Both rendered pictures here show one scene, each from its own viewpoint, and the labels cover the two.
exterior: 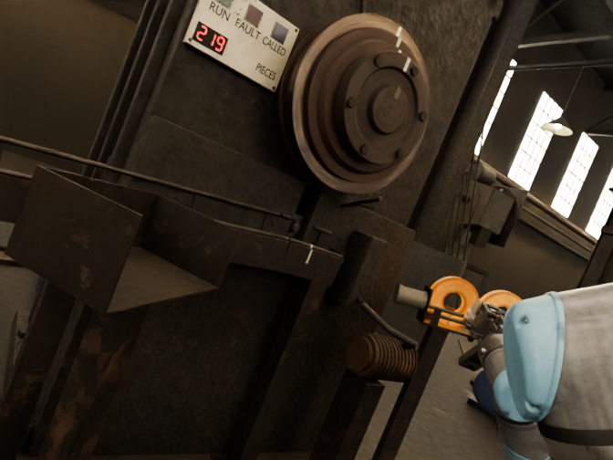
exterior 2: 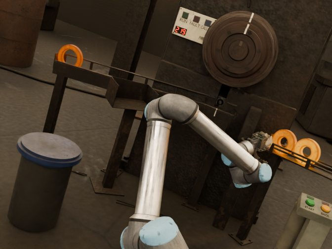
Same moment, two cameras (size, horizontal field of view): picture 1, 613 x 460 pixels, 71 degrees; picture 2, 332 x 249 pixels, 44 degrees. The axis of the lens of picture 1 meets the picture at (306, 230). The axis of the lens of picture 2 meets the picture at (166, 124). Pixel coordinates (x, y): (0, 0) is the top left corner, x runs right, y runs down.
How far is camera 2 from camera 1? 1.95 m
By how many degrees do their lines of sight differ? 45
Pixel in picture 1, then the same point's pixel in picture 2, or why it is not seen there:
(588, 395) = (148, 114)
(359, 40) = (228, 23)
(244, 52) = (193, 32)
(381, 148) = (238, 66)
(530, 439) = (233, 174)
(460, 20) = not seen: outside the picture
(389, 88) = (236, 42)
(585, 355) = (148, 106)
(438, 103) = (310, 39)
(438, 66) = (307, 20)
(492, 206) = not seen: outside the picture
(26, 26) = not seen: outside the picture
